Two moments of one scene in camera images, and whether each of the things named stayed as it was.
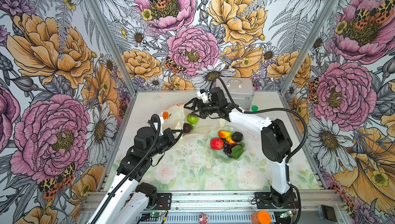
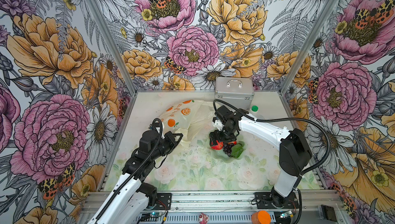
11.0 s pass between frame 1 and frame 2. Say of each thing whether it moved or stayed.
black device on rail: stayed
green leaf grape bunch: stayed
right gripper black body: moved
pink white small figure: stayed
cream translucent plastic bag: moved
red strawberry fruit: stayed
